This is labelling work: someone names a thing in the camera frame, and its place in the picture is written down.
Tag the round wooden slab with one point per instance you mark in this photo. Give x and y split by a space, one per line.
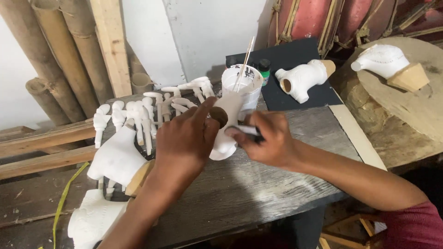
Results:
412 114

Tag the yellow green strip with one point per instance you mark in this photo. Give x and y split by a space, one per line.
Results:
62 200

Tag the wooden beam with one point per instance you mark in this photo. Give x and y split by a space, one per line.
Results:
41 138
41 166

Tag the green bottle with black cap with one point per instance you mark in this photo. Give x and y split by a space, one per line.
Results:
264 71

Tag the white paint bucket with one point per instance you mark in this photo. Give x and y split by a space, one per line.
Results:
247 91

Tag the beige board strip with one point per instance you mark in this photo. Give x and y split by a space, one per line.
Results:
356 135

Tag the thin wooden sticks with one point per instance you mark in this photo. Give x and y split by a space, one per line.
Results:
243 65

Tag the black board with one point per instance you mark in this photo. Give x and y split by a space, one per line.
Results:
294 52

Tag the white figurine with hollow opening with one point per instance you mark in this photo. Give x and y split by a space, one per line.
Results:
304 77

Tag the short bamboo pole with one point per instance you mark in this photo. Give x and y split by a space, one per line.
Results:
46 102

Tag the white figurine body brown neck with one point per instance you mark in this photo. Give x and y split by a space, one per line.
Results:
228 103

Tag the white embossed figurine piece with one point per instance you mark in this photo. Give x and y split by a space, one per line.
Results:
93 219

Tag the large white figurine torso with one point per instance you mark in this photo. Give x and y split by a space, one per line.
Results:
116 159

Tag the small bamboo tube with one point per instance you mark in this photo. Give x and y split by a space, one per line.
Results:
140 83

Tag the wooden stool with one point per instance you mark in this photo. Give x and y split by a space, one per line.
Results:
349 231

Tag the person's left hand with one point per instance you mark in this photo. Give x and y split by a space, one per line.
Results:
183 145

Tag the leaning wooden plank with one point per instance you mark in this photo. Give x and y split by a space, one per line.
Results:
110 45

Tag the thick bamboo pole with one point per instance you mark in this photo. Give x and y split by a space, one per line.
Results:
38 58
65 55
88 48

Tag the group of white figurine limbs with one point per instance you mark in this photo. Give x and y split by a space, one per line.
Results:
145 110

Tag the white figurine with wooden base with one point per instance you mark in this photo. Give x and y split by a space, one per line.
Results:
384 62

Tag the person's red sleeve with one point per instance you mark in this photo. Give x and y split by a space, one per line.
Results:
415 226

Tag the person's right hand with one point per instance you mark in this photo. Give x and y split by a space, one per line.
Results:
273 145

